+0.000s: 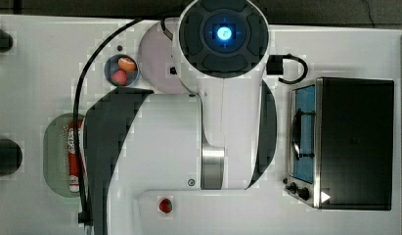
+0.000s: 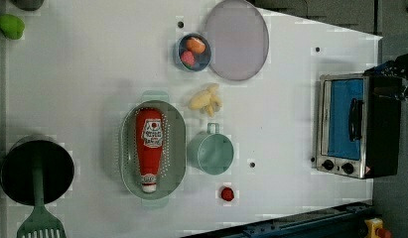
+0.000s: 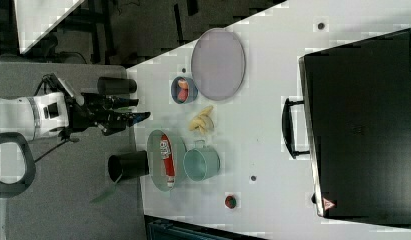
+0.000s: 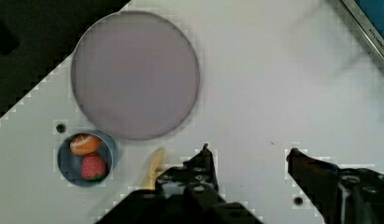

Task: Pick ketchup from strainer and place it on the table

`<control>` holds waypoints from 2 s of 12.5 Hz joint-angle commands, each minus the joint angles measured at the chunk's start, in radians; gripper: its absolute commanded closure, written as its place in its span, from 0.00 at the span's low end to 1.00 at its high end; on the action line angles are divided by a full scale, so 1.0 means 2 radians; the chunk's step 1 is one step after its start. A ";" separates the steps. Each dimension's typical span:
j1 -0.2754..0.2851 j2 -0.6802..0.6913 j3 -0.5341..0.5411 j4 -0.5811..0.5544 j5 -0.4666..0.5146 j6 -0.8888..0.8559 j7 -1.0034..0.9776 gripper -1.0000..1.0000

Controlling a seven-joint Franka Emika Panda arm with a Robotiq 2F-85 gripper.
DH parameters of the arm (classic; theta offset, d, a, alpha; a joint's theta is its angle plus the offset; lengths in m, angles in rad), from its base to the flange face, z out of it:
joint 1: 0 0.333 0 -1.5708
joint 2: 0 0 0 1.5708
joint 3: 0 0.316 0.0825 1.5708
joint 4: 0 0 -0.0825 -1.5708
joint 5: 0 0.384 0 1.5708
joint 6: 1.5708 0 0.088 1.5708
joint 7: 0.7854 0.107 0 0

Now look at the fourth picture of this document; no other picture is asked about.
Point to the red toy strawberry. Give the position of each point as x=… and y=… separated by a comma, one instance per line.
x=93, y=167

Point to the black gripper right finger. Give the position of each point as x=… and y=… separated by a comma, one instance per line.
x=341, y=195

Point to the small blue bowl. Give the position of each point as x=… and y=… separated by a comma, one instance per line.
x=69, y=164

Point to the orange toy bread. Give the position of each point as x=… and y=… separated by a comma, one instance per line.
x=84, y=144

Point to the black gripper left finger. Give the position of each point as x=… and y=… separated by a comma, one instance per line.
x=188, y=194

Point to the black toaster oven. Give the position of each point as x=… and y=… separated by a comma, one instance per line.
x=368, y=15

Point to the grey round plate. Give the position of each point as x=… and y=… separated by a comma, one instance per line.
x=135, y=75

